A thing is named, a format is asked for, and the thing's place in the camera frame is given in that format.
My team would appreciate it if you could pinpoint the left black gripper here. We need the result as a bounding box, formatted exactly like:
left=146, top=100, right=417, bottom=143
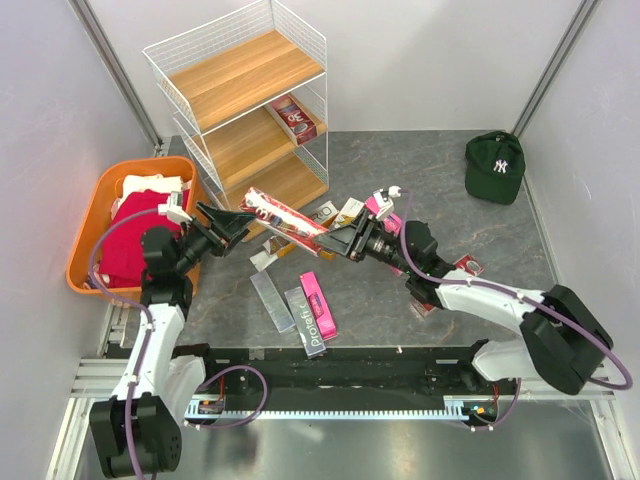
left=173, top=201, right=255, bottom=275

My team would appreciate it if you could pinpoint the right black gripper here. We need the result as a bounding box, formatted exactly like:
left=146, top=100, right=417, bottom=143
left=314, top=208, right=416, bottom=276

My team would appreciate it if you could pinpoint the red 3D toothpaste box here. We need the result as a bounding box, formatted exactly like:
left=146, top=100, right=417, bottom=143
left=240, top=187, right=327, bottom=256

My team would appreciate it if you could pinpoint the pink toothpaste box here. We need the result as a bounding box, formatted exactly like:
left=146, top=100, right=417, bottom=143
left=363, top=195, right=405, bottom=277
left=300, top=272, right=338, bottom=340

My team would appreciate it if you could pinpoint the red 3D toothpaste box floor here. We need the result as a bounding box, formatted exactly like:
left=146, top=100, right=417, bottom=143
left=410, top=254, right=484, bottom=317

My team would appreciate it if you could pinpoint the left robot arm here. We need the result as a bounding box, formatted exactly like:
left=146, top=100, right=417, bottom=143
left=89, top=202, right=256, bottom=479

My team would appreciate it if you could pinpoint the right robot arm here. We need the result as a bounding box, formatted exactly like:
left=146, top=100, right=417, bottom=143
left=313, top=213, right=613, bottom=395

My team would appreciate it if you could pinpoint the red 3D box on shelf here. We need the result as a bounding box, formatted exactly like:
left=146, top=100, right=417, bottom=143
left=265, top=94, right=318, bottom=146

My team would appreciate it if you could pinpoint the orange silver R&O toothpaste box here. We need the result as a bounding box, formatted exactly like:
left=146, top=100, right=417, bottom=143
left=319, top=197, right=364, bottom=260

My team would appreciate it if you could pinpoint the torn silver R&O toothpaste box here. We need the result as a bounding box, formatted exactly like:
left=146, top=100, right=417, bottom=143
left=250, top=201, right=338, bottom=272

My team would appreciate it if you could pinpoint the silver grey toothpaste box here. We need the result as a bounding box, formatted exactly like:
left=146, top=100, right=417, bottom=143
left=250, top=270, right=295, bottom=333

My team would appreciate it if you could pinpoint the silver Protefix toothpaste box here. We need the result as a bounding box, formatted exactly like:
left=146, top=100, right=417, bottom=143
left=284, top=287, right=326, bottom=359

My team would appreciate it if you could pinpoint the white folded cloth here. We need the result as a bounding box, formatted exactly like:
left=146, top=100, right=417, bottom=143
left=111, top=174, right=192, bottom=218

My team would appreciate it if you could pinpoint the orange plastic tub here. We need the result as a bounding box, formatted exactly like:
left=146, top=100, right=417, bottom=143
left=66, top=156, right=210, bottom=301

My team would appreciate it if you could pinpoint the red folded cloth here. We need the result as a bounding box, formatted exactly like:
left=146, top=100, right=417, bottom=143
left=98, top=190, right=180, bottom=288

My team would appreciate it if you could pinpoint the dark green NY cap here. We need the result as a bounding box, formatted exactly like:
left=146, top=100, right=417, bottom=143
left=465, top=131, right=526, bottom=205

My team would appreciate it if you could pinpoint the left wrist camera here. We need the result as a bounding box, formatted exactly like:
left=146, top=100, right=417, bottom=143
left=157, top=191, right=192, bottom=225

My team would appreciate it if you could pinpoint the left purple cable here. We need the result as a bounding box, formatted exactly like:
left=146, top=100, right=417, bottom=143
left=88, top=207, right=166, bottom=479

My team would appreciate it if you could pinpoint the white wire wooden shelf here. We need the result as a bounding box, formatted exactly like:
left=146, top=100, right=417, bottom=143
left=143, top=1, right=329, bottom=208

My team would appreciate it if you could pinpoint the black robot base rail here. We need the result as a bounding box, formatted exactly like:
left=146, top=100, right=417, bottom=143
left=172, top=342, right=516, bottom=396

